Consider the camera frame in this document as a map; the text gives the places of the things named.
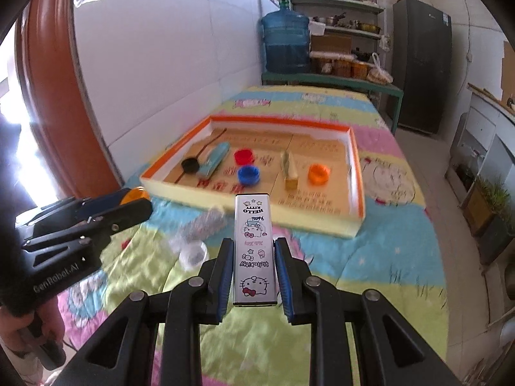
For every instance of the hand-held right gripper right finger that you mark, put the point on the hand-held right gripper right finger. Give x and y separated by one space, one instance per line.
283 277

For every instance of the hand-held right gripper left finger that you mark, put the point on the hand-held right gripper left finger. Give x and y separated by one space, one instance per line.
225 277

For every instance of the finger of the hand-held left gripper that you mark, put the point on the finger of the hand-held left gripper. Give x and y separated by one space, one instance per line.
92 205
120 217

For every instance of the orange bottle cap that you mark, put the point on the orange bottle cap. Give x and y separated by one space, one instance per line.
136 195
318 173

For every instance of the white cartoon print tin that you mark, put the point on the white cartoon print tin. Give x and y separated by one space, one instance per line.
255 249

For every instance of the black bottle cap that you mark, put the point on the black bottle cap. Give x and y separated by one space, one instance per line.
190 165

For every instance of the blue bottle cap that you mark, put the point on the blue bottle cap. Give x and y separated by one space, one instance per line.
248 175

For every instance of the red bottle cap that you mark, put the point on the red bottle cap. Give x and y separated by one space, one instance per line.
244 157

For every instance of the orange rimmed box tray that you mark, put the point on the orange rimmed box tray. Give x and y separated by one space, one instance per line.
249 122

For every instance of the person's left hand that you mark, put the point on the person's left hand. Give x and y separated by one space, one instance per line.
12 329

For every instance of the clear plastic bottle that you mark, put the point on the clear plastic bottle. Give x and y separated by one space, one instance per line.
201 225

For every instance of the gold printed cardboard sheet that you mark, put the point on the gold printed cardboard sheet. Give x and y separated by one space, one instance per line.
322 201

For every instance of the gold bar shaped box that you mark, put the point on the gold bar shaped box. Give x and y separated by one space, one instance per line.
290 175

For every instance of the amber food jar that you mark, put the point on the amber food jar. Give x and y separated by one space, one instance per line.
361 70
322 65
343 68

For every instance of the crate of green plants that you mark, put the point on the crate of green plants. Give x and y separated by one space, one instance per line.
489 209

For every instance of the dark green bin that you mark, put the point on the dark green bin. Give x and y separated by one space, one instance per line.
499 241

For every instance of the plastic bag of food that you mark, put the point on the plastic bag of food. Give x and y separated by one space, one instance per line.
380 74

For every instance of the black frying pan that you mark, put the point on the black frying pan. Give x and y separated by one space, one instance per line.
362 54

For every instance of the blue water jug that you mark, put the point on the blue water jug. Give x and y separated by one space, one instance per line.
285 40

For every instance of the brown cardboard box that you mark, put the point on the brown cardboard box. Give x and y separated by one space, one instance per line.
330 43

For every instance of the white kitchen counter cabinet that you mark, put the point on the white kitchen counter cabinet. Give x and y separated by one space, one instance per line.
483 128

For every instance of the dark grey refrigerator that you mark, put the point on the dark grey refrigerator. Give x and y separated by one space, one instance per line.
422 64

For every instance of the steel saucepan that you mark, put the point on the steel saucepan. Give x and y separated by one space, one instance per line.
328 19

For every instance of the brass bowl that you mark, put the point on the brass bowl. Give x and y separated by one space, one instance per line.
370 28

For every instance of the white shelf unit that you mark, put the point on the white shelf unit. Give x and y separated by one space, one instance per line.
338 5

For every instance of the orange door frame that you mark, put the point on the orange door frame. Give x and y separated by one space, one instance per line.
52 108

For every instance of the cardboard wall panel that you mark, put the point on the cardboard wall panel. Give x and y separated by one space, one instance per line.
509 68

